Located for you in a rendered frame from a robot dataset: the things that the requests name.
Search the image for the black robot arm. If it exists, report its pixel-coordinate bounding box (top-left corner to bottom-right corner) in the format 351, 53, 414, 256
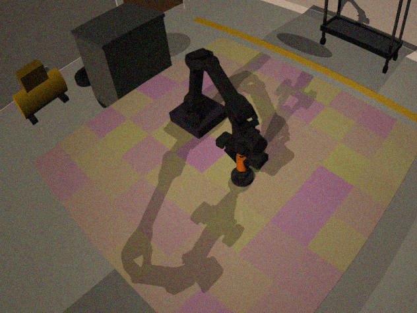
181, 48, 268, 155

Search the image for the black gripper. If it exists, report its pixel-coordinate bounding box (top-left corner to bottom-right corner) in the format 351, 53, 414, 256
216, 131, 269, 170

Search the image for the orange knob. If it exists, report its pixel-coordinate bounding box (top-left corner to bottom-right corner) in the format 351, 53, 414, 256
236, 154, 247, 172

